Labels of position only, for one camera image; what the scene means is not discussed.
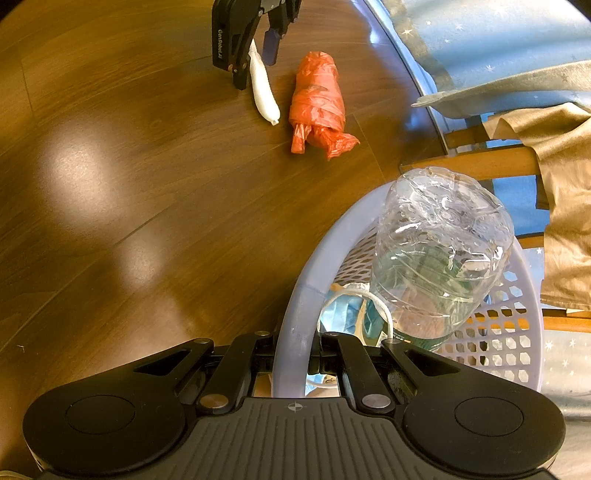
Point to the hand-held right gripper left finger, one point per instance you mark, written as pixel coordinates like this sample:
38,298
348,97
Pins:
240,364

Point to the white plastic spoon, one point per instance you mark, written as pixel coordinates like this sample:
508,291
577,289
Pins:
263,92

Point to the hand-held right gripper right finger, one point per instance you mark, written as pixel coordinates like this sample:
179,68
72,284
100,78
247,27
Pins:
351,360

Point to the wooden chair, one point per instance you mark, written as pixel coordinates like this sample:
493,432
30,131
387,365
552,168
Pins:
485,161

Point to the clear plastic bottle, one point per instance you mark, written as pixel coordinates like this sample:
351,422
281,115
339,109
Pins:
438,240

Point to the beige chair cover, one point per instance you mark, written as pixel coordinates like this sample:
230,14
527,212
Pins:
572,184

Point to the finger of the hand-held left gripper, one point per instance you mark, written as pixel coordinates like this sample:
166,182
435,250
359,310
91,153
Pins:
241,69
271,46

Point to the blue face mask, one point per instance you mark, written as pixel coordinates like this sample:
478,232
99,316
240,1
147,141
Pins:
339,318

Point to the red plastic bag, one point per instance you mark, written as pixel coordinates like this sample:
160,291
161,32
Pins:
318,101

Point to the lavender plastic mesh basket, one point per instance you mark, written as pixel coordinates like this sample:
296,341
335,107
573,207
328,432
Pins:
295,323

